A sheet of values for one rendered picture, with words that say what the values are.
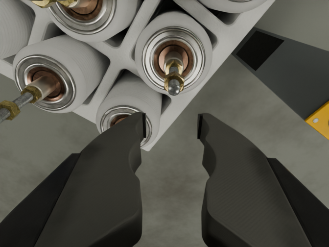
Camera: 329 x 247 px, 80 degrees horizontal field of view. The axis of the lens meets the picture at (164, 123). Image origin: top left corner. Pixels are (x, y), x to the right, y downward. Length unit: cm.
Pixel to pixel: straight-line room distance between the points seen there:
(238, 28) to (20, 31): 31
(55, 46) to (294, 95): 30
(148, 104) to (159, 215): 68
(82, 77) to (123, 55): 8
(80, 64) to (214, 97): 37
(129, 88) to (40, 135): 47
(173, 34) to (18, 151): 69
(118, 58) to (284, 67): 24
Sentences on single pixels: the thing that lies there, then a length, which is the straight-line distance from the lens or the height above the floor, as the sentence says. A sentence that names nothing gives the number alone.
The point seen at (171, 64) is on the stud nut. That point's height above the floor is 29.
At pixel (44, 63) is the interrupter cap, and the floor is 25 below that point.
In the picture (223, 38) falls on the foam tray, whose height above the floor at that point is 18.
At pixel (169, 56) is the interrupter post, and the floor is 27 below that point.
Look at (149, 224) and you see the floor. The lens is 96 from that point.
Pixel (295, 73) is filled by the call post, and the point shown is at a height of 24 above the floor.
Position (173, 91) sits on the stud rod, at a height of 34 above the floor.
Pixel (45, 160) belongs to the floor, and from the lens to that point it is 79.
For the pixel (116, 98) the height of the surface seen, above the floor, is 25.
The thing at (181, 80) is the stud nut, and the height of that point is 33.
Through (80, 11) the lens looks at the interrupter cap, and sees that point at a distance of 26.
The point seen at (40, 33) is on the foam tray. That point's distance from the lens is 37.
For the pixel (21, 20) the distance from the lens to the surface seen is 37.
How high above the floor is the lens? 49
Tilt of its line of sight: 58 degrees down
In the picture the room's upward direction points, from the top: 177 degrees counter-clockwise
